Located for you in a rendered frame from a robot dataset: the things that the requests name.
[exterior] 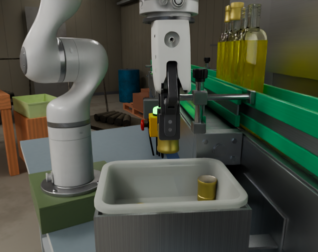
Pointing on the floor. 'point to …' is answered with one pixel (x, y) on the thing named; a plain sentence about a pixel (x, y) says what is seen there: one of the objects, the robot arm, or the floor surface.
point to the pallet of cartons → (137, 103)
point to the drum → (128, 84)
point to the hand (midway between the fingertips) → (167, 123)
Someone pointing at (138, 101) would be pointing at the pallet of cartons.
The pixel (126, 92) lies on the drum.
